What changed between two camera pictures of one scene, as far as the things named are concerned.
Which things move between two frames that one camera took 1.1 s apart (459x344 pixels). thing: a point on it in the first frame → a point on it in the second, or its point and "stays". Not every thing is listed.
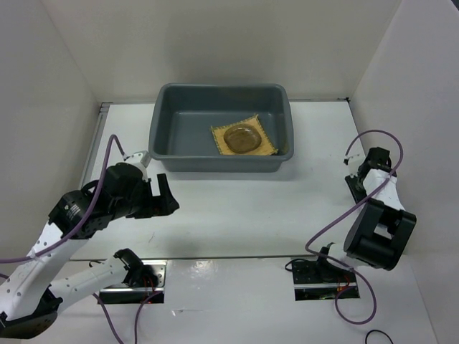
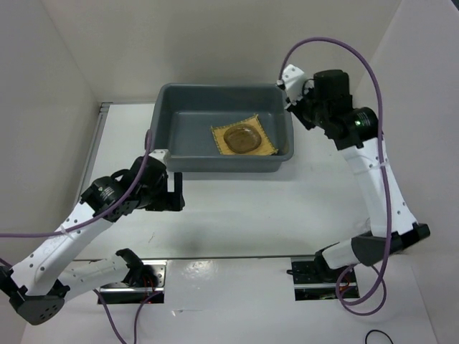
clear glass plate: x=242 y=138 stays
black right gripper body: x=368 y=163 → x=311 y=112
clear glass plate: x=242 y=138 stays
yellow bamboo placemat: x=267 y=146 stays
